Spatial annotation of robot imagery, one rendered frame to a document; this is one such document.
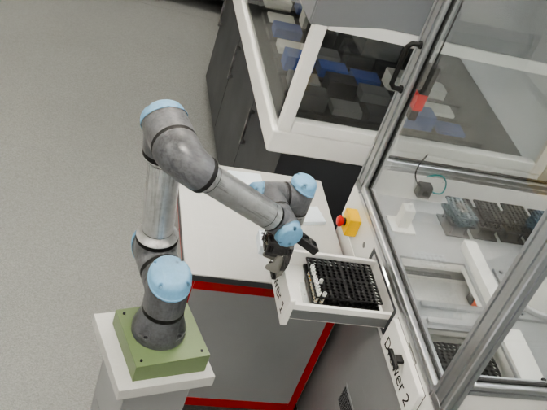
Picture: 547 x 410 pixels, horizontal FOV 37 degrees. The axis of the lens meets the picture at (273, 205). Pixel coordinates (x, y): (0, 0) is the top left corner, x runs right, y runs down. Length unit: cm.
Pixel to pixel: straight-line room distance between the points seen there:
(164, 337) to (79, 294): 133
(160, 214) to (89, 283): 148
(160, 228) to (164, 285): 15
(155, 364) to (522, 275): 98
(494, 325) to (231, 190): 71
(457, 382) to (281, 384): 106
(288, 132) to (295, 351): 84
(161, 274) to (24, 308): 137
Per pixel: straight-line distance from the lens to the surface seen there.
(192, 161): 190
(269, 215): 208
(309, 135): 318
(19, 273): 358
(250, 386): 307
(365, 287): 258
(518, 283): 197
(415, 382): 233
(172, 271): 216
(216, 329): 281
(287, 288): 242
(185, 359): 226
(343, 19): 294
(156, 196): 210
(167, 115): 197
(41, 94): 470
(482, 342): 207
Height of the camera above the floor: 250
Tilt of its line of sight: 35 degrees down
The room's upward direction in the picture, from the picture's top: 20 degrees clockwise
